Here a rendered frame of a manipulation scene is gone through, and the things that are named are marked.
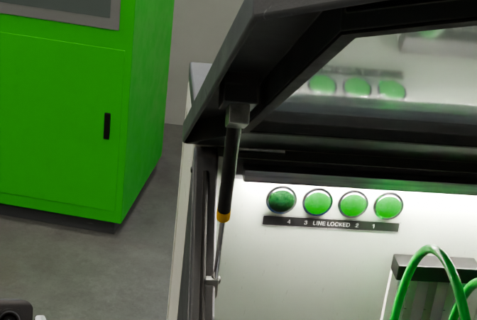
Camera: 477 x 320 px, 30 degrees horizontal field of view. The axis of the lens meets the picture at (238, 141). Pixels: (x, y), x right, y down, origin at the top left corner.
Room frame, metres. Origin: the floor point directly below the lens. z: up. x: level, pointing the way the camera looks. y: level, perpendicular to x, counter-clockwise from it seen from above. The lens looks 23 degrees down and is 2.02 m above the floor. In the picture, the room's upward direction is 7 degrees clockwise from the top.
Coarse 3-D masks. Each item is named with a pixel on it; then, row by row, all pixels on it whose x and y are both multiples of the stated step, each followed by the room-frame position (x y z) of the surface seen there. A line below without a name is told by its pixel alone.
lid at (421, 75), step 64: (256, 0) 0.64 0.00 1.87; (320, 0) 0.60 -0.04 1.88; (384, 0) 0.57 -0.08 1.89; (448, 0) 0.62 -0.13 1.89; (256, 64) 0.92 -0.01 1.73; (320, 64) 0.74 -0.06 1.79; (384, 64) 0.81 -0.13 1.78; (448, 64) 0.80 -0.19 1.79; (192, 128) 1.31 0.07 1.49; (256, 128) 1.16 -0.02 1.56; (320, 128) 1.18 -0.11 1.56; (384, 128) 1.18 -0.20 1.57; (448, 128) 1.16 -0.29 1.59
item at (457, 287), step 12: (420, 252) 1.18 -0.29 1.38; (432, 252) 1.14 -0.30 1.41; (444, 252) 1.11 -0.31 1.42; (408, 264) 1.22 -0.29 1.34; (444, 264) 1.09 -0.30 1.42; (408, 276) 1.22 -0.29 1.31; (456, 276) 1.06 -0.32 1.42; (456, 288) 1.04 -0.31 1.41; (396, 300) 1.24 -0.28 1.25; (456, 300) 1.02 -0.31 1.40; (396, 312) 1.24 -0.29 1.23; (468, 312) 1.00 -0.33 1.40
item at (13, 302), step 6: (0, 300) 0.69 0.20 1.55; (6, 300) 0.69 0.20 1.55; (12, 300) 0.69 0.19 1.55; (18, 300) 0.70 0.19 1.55; (24, 300) 0.70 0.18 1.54; (0, 306) 0.68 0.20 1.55; (6, 306) 0.69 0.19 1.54; (12, 306) 0.69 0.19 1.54; (18, 306) 0.69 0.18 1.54; (24, 306) 0.69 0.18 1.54; (30, 306) 0.70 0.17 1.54; (0, 312) 0.68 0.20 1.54; (6, 312) 0.68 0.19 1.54; (12, 312) 0.69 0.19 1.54; (18, 312) 0.69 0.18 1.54; (24, 312) 0.69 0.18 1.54; (30, 312) 0.69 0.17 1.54; (0, 318) 0.68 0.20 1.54; (6, 318) 0.68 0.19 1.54; (12, 318) 0.68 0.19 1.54; (18, 318) 0.69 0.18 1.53; (24, 318) 0.69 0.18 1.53; (30, 318) 0.69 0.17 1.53
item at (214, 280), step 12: (228, 132) 1.00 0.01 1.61; (240, 132) 1.00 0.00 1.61; (228, 144) 1.01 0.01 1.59; (228, 156) 1.02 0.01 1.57; (228, 168) 1.03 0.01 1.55; (228, 180) 1.04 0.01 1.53; (228, 192) 1.05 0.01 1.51; (228, 204) 1.06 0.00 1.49; (216, 216) 1.08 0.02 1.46; (228, 216) 1.07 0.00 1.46; (216, 252) 1.12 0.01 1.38; (216, 264) 1.13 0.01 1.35; (216, 276) 1.14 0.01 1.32; (216, 288) 1.14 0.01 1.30
